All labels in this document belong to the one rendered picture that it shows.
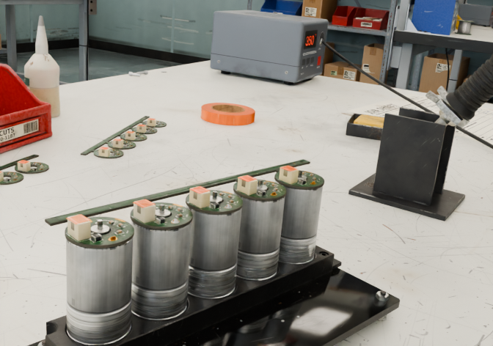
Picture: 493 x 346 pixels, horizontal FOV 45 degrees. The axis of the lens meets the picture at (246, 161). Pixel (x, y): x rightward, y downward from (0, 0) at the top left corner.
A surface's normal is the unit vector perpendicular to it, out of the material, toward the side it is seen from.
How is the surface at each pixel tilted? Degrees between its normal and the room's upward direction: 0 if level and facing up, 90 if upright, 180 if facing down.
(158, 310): 90
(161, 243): 90
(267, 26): 90
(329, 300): 0
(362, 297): 0
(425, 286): 0
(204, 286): 90
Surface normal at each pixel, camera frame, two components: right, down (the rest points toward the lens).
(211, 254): 0.11, 0.31
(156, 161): 0.08, -0.95
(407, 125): -0.54, 0.22
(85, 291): -0.15, 0.29
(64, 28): 0.88, 0.22
